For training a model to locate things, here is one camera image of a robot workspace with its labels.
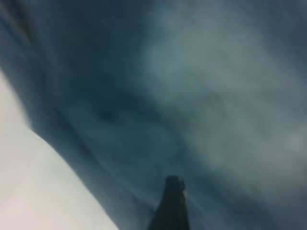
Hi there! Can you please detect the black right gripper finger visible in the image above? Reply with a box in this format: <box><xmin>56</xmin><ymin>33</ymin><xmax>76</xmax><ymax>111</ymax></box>
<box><xmin>145</xmin><ymin>175</ymin><xmax>192</xmax><ymax>230</ymax></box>

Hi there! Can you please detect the blue denim shorts basketball print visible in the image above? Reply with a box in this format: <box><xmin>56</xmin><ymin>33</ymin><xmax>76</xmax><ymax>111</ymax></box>
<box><xmin>0</xmin><ymin>0</ymin><xmax>307</xmax><ymax>230</ymax></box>

